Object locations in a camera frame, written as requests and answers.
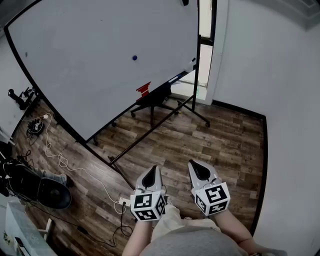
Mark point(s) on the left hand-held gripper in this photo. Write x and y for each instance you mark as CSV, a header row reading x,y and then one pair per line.
x,y
146,203

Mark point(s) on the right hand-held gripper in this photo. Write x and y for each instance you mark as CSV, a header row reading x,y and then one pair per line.
x,y
212,197

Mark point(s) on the blue round magnet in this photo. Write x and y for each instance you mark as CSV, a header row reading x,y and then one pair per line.
x,y
134,58

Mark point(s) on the person's left forearm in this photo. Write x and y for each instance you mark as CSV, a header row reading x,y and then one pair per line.
x,y
138,237

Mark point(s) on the person's right forearm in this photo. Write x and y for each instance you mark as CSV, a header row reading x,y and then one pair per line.
x,y
232,227

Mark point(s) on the white power strip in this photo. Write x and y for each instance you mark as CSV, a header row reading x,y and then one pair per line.
x,y
124,201

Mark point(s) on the black whiteboard stand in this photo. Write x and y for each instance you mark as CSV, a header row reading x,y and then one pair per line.
x,y
125,151

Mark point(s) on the person's beige trousers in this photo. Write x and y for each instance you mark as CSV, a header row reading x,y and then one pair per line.
x,y
170,220

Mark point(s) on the person's pale shoe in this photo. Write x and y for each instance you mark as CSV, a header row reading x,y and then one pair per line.
x,y
187,218

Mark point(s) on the person's grey shirt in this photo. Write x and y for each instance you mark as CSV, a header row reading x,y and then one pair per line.
x,y
195,242

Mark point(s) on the black power brick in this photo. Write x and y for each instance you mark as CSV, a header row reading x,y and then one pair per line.
x,y
82,229

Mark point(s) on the green bottle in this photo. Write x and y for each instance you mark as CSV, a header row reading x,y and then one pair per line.
x,y
197,91

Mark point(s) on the blue-capped white marker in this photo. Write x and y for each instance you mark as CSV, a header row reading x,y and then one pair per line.
x,y
175,78

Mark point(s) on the white pen cup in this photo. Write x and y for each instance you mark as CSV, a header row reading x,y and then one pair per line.
x,y
189,67

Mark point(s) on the black-capped white marker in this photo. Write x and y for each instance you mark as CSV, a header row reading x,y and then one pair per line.
x,y
193,60

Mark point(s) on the large whiteboard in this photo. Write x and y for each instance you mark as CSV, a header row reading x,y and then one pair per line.
x,y
100,62

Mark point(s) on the glass top desk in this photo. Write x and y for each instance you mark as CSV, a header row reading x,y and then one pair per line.
x,y
22,230

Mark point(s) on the black phone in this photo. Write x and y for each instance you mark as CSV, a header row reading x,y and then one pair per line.
x,y
19,242

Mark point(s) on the black framed window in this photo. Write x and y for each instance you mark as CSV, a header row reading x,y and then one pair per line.
x,y
205,20

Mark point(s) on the black whiteboard eraser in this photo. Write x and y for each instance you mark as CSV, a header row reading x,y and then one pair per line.
x,y
184,2

